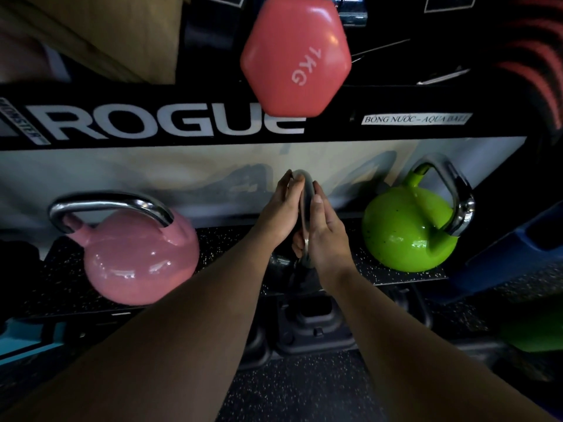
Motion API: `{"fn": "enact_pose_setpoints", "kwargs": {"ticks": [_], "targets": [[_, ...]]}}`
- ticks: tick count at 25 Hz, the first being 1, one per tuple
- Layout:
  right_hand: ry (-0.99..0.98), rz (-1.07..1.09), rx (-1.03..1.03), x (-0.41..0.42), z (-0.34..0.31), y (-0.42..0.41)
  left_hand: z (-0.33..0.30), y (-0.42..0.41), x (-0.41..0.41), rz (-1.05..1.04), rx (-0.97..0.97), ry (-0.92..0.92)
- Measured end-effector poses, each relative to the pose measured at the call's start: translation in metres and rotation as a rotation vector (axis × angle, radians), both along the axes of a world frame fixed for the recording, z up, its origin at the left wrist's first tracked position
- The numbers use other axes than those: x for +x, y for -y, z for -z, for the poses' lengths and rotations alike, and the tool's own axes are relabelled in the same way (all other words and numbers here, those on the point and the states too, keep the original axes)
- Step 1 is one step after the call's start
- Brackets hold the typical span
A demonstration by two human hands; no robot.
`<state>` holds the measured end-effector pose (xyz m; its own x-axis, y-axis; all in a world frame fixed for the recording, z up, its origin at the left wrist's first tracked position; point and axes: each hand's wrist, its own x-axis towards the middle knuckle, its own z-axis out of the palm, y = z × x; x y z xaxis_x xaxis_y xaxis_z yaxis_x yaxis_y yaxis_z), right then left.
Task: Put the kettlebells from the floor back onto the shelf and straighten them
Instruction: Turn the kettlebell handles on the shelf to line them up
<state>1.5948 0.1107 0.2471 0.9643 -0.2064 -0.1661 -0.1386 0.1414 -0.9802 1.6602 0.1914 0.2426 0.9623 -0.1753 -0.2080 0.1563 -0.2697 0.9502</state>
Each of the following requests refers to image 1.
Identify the person's right hand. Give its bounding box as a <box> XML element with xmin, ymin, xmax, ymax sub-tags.
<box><xmin>291</xmin><ymin>179</ymin><xmax>358</xmax><ymax>291</ymax></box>

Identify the person's left hand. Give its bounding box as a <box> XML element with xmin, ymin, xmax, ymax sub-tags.
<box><xmin>254</xmin><ymin>169</ymin><xmax>306</xmax><ymax>252</ymax></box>

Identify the black kettlebell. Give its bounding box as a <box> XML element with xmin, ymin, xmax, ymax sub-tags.
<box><xmin>269</xmin><ymin>169</ymin><xmax>328</xmax><ymax>297</ymax></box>

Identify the green kettlebell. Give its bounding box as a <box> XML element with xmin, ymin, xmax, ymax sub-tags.
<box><xmin>360</xmin><ymin>152</ymin><xmax>477</xmax><ymax>274</ymax></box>

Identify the pink kettlebell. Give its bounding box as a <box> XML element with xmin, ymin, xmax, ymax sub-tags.
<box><xmin>47</xmin><ymin>191</ymin><xmax>201</xmax><ymax>307</ymax></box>

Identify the black Rogue storage rack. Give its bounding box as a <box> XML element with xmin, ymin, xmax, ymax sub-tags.
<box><xmin>0</xmin><ymin>0</ymin><xmax>563</xmax><ymax>330</ymax></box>

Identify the person's right forearm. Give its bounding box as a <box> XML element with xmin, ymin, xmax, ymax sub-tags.
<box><xmin>323</xmin><ymin>267</ymin><xmax>559</xmax><ymax>422</ymax></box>

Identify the person's left forearm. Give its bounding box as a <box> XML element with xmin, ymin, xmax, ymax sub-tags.
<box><xmin>0</xmin><ymin>232</ymin><xmax>276</xmax><ymax>422</ymax></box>

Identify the black rubber weight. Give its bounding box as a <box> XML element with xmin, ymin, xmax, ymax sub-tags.
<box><xmin>273</xmin><ymin>294</ymin><xmax>358</xmax><ymax>356</ymax></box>
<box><xmin>386</xmin><ymin>284</ymin><xmax>435</xmax><ymax>331</ymax></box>
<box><xmin>239</xmin><ymin>322</ymin><xmax>273</xmax><ymax>370</ymax></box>

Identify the white paper label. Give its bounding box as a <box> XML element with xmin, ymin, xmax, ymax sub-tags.
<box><xmin>360</xmin><ymin>112</ymin><xmax>474</xmax><ymax>127</ymax></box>

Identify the pink hex dumbbell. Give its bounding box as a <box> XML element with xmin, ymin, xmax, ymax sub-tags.
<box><xmin>239</xmin><ymin>0</ymin><xmax>353</xmax><ymax>119</ymax></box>

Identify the blue foam tube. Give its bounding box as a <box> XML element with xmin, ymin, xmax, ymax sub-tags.
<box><xmin>448</xmin><ymin>200</ymin><xmax>563</xmax><ymax>300</ymax></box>

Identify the blue metal bottle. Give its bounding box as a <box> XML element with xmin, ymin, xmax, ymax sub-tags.
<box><xmin>333</xmin><ymin>0</ymin><xmax>369</xmax><ymax>28</ymax></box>

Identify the green foam tube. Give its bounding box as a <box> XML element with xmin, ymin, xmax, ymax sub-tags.
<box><xmin>499</xmin><ymin>302</ymin><xmax>563</xmax><ymax>353</ymax></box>

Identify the black red striped wrist wrap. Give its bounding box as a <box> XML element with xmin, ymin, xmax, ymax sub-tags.
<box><xmin>494</xmin><ymin>0</ymin><xmax>563</xmax><ymax>132</ymax></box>

